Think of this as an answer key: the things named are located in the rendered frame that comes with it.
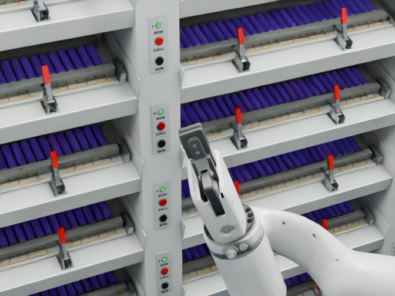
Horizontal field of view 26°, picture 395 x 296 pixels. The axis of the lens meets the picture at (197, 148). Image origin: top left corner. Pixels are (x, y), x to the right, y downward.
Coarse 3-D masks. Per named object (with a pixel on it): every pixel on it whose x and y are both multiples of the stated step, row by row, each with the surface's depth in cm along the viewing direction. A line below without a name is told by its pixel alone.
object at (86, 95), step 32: (0, 64) 175; (32, 64) 176; (64, 64) 177; (96, 64) 178; (128, 64) 175; (0, 96) 169; (32, 96) 170; (64, 96) 173; (96, 96) 174; (128, 96) 175; (0, 128) 164; (32, 128) 168; (64, 128) 172
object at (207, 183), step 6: (204, 174) 113; (204, 180) 112; (210, 180) 112; (204, 186) 112; (210, 186) 112; (210, 192) 112; (216, 192) 114; (210, 198) 113; (216, 198) 113; (216, 204) 114; (216, 210) 115; (222, 210) 115
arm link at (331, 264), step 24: (264, 216) 132; (288, 216) 133; (288, 240) 134; (312, 240) 132; (336, 240) 130; (312, 264) 132; (336, 264) 127; (360, 264) 127; (384, 264) 128; (336, 288) 126; (360, 288) 126; (384, 288) 126
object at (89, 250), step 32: (32, 224) 194; (64, 224) 194; (96, 224) 195; (128, 224) 196; (0, 256) 186; (32, 256) 190; (64, 256) 188; (96, 256) 192; (128, 256) 194; (0, 288) 183; (32, 288) 187
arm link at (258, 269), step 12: (264, 240) 122; (252, 252) 121; (264, 252) 123; (216, 264) 124; (228, 264) 122; (240, 264) 121; (252, 264) 122; (264, 264) 123; (276, 264) 127; (228, 276) 124; (240, 276) 123; (252, 276) 123; (264, 276) 124; (276, 276) 126; (228, 288) 127; (240, 288) 124; (252, 288) 124; (264, 288) 125; (276, 288) 126
